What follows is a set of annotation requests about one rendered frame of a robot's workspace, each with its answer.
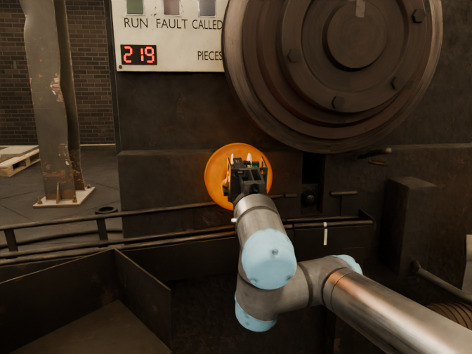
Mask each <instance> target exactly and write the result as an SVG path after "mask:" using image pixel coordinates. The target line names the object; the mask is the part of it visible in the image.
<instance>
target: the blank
mask: <svg viewBox="0 0 472 354"><path fill-rule="evenodd" d="M249 153H250V154H251V161H252V162H257V161H259V167H261V156H263V158H264V160H265V162H266V164H267V167H268V177H267V188H266V189H267V194H268V192H269V190H270V187H271V184H272V180H273V173H272V169H271V166H270V163H269V161H268V159H267V158H266V156H265V155H264V154H263V153H262V152H261V151H260V150H258V149H256V148H255V147H253V146H251V145H248V144H245V143H231V144H228V145H225V146H223V147H221V148H220V149H218V150H217V151H215V153H213V154H212V156H211V157H210V159H209V161H208V162H207V165H206V168H205V172H204V180H205V184H206V188H207V191H208V193H209V195H210V196H211V198H212V199H213V201H215V203H217V204H218V205H220V206H221V207H223V208H225V209H229V210H233V204H232V203H231V202H228V196H223V191H222V181H224V180H225V175H226V173H227V171H228V157H229V158H230V163H231V156H232V154H233V158H239V157H241V158H242V161H244V160H247V156H248V154H249Z"/></svg>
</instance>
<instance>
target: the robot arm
mask: <svg viewBox="0 0 472 354"><path fill-rule="evenodd" d="M263 164H264V165H265V167H263ZM262 171H263V173H262ZM267 177H268V167H267V164H266V162H265V160H264V158H263V156H261V167H259V161H257V162H252V161H251V154H250V153H249V154H248V156H247V160H244V161H242V158H241V157H239V158H233V154H232V156H231V163H230V158H229V157H228V172H227V177H226V179H225V180H224V181H222V191H223V196H228V202H231V203H232V204H233V211H234V214H233V215H234V218H232V219H231V223H232V224H235V236H236V237H238V240H239V244H240V257H239V264H238V275H237V288H236V292H235V314H236V318H237V319H238V321H239V322H240V324H241V325H242V326H243V327H245V328H247V329H249V330H251V331H254V332H264V331H267V330H269V329H270V328H271V327H273V326H274V325H275V323H276V322H277V319H278V318H279V316H280V313H285V312H289V311H292V310H298V309H302V308H307V307H311V306H316V305H320V304H322V305H324V306H325V307H326V308H328V309H329V310H330V311H332V312H333V313H335V314H336V315H337V316H339V317H340V318H341V319H342V320H344V321H345V322H346V323H348V324H349V325H350V326H351V327H353V328H354V329H356V330H357V331H358V332H360V333H361V334H362V335H363V336H365V337H366V338H367V339H369V340H370V341H371V342H372V343H374V344H375V345H376V346H378V347H379V348H380V349H381V350H383V351H384V352H385V353H387V354H472V331H471V330H470V329H467V328H465V327H463V326H461V325H460V324H457V323H456V322H453V321H451V320H449V319H447V318H446V317H444V316H442V315H440V314H438V313H436V312H434V311H432V310H430V309H428V308H426V307H424V306H422V305H420V304H418V303H416V302H414V301H413V300H411V299H409V298H407V297H405V296H403V295H401V294H399V293H397V292H395V291H393V290H391V289H389V288H387V287H385V286H383V285H382V284H379V283H378V282H375V281H374V280H371V279H369V278H368V277H365V276H364V275H363V274H362V270H361V268H360V266H359V264H358V263H356V262H355V259H354V258H352V257H351V256H348V255H338V256H335V255H331V256H325V257H324V258H317V259H313V260H309V261H302V262H298V263H297V262H296V257H295V255H294V248H293V245H292V243H291V241H290V239H289V238H288V236H287V234H286V231H285V229H284V226H283V224H282V222H281V219H280V215H279V213H278V211H277V208H276V206H275V203H274V202H273V201H272V200H271V198H270V196H269V195H268V194H267V189H266V188H267Z"/></svg>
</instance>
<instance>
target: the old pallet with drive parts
mask: <svg viewBox="0 0 472 354"><path fill-rule="evenodd" d="M32 155H33V156H34V159H33V160H32V161H30V158H29V157H30V156H32ZM38 161H40V154H39V149H37V150H34V151H32V152H30V153H27V154H26V155H23V156H21V157H2V158H1V160H0V177H1V178H3V177H10V176H12V175H14V174H16V173H17V172H19V171H22V170H23V169H25V168H27V167H29V166H30V165H32V164H34V163H36V162H38ZM17 162H18V166H19V167H18V168H16V169H13V164H15V163H17Z"/></svg>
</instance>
